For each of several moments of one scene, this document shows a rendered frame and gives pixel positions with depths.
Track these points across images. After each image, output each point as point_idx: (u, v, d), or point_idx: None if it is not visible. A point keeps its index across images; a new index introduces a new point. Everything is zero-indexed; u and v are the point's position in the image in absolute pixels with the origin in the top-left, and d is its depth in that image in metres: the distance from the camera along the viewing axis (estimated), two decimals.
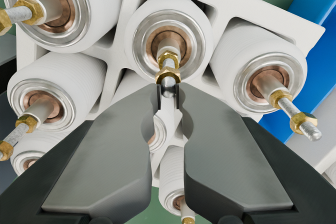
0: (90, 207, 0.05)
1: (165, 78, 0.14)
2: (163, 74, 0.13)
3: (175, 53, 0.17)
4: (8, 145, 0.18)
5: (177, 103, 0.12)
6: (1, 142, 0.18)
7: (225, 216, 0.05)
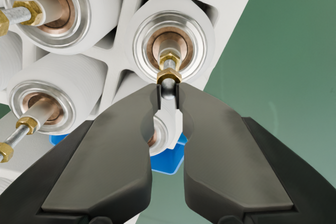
0: (90, 207, 0.05)
1: (167, 79, 0.13)
2: (165, 75, 0.13)
3: (177, 55, 0.17)
4: None
5: (177, 103, 0.12)
6: None
7: (225, 216, 0.05)
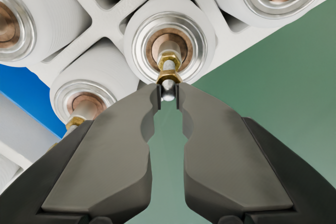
0: (90, 207, 0.05)
1: (169, 80, 0.13)
2: (169, 76, 0.13)
3: (178, 59, 0.18)
4: None
5: (177, 103, 0.12)
6: None
7: (225, 216, 0.05)
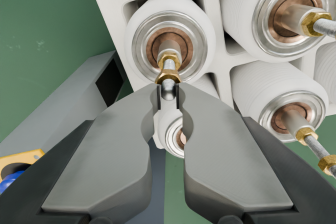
0: (90, 207, 0.05)
1: None
2: None
3: None
4: (180, 77, 0.14)
5: (177, 103, 0.12)
6: (176, 71, 0.14)
7: (225, 216, 0.05)
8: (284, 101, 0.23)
